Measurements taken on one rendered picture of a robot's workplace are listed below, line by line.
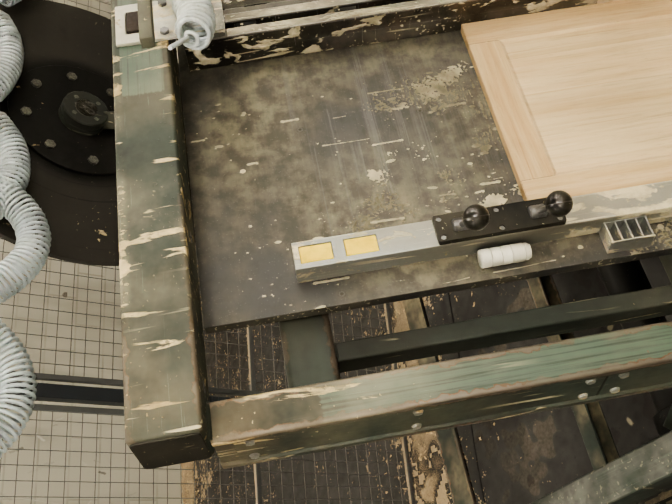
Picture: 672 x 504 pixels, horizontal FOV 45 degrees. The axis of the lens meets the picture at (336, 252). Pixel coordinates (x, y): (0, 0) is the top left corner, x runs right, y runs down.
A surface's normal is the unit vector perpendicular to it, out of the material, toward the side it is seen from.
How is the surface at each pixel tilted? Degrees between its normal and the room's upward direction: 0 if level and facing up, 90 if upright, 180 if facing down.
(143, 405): 57
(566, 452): 0
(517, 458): 0
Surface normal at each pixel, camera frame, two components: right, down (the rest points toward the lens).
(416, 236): -0.04, -0.55
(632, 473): -0.85, -0.16
